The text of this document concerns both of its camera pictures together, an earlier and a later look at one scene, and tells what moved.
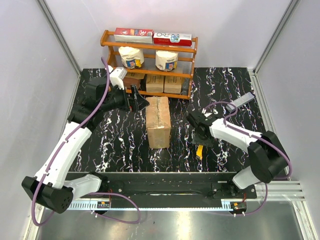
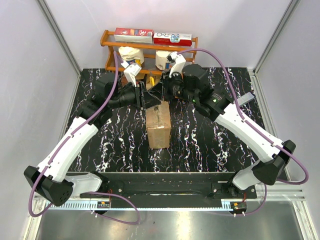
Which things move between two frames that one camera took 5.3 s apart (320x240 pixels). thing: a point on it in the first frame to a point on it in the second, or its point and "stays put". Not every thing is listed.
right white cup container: [166, 60] stays put
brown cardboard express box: [158, 123] stays put
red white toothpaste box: [173, 39] stays put
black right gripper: [196, 139] to [161, 90]
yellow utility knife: [199, 151] to [152, 81]
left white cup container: [131, 57] stays put
